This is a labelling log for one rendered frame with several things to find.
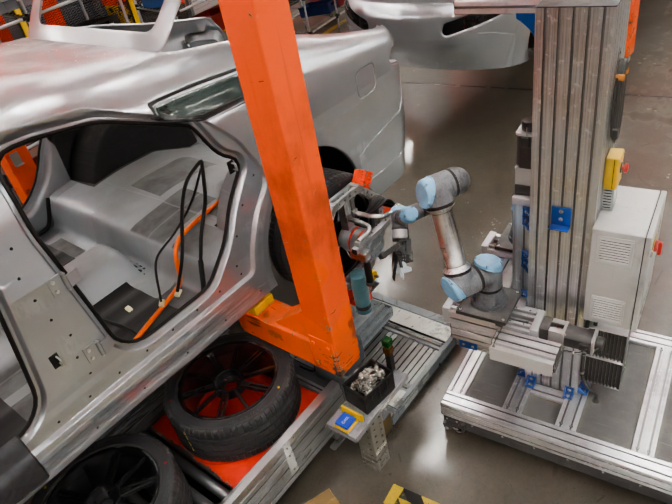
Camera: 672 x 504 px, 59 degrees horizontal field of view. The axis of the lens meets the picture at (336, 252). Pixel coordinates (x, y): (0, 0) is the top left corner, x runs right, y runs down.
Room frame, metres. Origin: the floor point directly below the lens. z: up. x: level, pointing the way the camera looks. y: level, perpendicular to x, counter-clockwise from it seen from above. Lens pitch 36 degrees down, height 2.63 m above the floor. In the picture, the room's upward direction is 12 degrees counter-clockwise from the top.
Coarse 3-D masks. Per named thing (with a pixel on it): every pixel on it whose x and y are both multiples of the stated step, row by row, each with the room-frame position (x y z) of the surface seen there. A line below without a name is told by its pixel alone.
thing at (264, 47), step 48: (240, 0) 1.97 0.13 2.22; (240, 48) 2.01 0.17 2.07; (288, 48) 2.02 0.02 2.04; (288, 96) 1.98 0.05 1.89; (288, 144) 1.95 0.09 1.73; (288, 192) 1.97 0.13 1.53; (288, 240) 2.02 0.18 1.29; (336, 240) 2.05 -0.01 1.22; (336, 288) 2.00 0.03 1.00; (336, 336) 1.96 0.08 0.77
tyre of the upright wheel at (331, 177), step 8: (328, 168) 2.84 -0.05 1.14; (328, 176) 2.70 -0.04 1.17; (336, 176) 2.68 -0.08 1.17; (344, 176) 2.70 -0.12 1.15; (352, 176) 2.74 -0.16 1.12; (328, 184) 2.62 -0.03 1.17; (336, 184) 2.65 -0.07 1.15; (344, 184) 2.69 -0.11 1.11; (328, 192) 2.60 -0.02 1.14; (272, 216) 2.60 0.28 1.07; (272, 224) 2.57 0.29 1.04; (272, 232) 2.55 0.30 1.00; (272, 240) 2.54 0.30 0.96; (280, 240) 2.51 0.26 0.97; (272, 248) 2.53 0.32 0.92; (280, 248) 2.50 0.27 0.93; (272, 256) 2.54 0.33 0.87; (280, 256) 2.49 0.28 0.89; (280, 264) 2.51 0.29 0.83; (288, 264) 2.46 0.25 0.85; (280, 272) 2.54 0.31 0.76; (288, 272) 2.48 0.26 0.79; (288, 280) 2.56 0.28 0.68
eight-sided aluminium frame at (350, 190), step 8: (352, 184) 2.66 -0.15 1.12; (344, 192) 2.62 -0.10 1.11; (352, 192) 2.60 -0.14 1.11; (360, 192) 2.64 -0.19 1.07; (368, 192) 2.69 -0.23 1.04; (336, 200) 2.57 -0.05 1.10; (344, 200) 2.56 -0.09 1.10; (368, 200) 2.77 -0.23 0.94; (336, 208) 2.50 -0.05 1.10; (376, 224) 2.76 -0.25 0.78; (384, 232) 2.74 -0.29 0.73; (360, 264) 2.64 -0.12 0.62
